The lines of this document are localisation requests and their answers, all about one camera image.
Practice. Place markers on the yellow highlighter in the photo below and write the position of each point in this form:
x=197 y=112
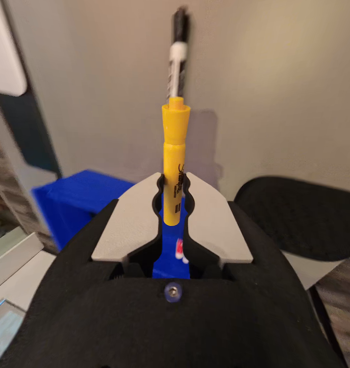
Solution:
x=175 y=138

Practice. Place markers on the red dry erase marker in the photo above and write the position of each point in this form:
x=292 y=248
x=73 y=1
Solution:
x=180 y=247

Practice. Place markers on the white panel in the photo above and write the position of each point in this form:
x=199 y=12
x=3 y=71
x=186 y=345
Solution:
x=5 y=51

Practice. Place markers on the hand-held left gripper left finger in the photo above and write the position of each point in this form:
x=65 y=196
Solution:
x=126 y=218

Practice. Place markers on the blue plastic bin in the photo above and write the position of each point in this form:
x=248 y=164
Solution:
x=77 y=195

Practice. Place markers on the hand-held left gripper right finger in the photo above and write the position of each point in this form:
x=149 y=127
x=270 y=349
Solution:
x=215 y=224

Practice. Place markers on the dark partition panel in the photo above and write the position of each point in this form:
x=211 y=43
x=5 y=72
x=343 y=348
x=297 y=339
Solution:
x=28 y=132

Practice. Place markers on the black dry erase marker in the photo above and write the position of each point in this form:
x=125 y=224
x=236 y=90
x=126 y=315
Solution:
x=177 y=51

